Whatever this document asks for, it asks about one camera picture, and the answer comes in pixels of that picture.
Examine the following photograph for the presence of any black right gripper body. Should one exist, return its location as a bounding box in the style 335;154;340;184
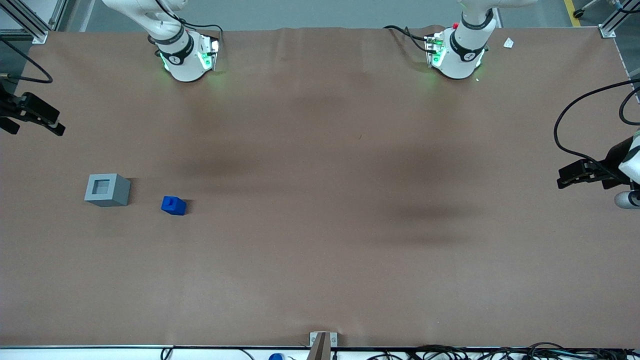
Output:
0;94;29;122

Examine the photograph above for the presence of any blue plastic part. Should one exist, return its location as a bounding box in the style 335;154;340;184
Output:
161;195;187;216

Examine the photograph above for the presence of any gray square base block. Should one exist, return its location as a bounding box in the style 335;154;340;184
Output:
84;173;132;207

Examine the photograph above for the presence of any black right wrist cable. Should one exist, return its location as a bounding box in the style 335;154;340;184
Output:
0;37;54;84

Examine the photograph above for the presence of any aluminium frame profile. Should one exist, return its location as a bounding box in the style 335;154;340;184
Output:
0;0;71;45
599;0;640;39

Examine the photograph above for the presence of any brown table cover sheet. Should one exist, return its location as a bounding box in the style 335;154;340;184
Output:
0;25;640;349

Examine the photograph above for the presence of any black cable bundle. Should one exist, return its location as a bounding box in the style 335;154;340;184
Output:
365;342;640;360

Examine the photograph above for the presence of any black left arm base cable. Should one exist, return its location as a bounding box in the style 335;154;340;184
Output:
383;25;433;54

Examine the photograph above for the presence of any black caster wheel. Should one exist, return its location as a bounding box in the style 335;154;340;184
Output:
572;0;602;20

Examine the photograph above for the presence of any long black left wrist cable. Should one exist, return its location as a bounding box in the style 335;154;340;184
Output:
553;79;640;167

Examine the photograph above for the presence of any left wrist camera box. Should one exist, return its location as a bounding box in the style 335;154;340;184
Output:
614;190;640;210

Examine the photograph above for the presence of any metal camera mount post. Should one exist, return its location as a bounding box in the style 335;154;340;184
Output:
306;331;339;360

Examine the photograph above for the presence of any short black looped cable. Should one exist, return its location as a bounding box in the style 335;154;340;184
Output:
618;87;640;126

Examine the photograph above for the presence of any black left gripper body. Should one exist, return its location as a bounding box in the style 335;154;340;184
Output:
602;137;634;190

